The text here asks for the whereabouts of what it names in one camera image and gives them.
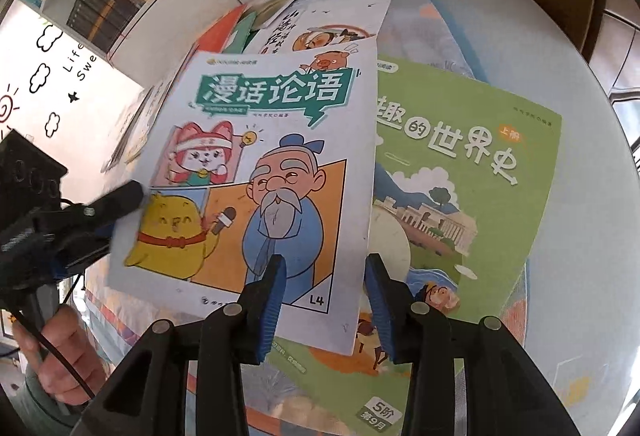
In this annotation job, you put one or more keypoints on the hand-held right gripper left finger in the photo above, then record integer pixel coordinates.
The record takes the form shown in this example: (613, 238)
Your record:
(272, 311)

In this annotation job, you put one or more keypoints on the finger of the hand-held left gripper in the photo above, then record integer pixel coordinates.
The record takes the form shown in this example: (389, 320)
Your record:
(117, 203)
(82, 256)

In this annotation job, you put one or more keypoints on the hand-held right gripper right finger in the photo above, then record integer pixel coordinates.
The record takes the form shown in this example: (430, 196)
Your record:
(382, 311)

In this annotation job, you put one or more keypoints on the white comic cover book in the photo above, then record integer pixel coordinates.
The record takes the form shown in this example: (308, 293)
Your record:
(280, 115)

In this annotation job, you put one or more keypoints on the red cover book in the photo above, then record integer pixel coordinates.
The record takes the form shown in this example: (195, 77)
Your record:
(222, 33)

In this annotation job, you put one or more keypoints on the person's left forearm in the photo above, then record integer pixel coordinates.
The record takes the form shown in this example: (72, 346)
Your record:
(50, 411)

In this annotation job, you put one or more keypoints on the person's left hand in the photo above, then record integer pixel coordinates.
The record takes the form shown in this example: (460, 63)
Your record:
(70, 336)

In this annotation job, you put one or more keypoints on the white book with drawings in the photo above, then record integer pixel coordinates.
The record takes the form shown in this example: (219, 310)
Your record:
(145, 125)

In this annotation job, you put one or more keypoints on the green illustrated cover book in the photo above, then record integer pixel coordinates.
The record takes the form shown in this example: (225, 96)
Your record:
(475, 196)

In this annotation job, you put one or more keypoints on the printed tablecloth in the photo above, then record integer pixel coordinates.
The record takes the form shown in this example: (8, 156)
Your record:
(575, 216)

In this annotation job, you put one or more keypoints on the white cartoon cover book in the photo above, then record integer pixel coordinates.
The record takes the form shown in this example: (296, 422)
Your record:
(345, 15)

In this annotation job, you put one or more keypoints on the black outline cloud wall sticker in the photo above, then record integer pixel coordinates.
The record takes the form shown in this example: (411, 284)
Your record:
(49, 37)
(42, 75)
(54, 120)

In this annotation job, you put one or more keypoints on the red sun wall sticker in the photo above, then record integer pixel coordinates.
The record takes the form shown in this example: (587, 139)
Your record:
(5, 105)

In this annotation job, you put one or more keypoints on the black bird wall sticker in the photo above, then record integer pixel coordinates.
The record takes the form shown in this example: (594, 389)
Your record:
(74, 96)

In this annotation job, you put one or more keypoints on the black lettering wall sticker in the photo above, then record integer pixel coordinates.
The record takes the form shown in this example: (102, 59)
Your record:
(82, 65)

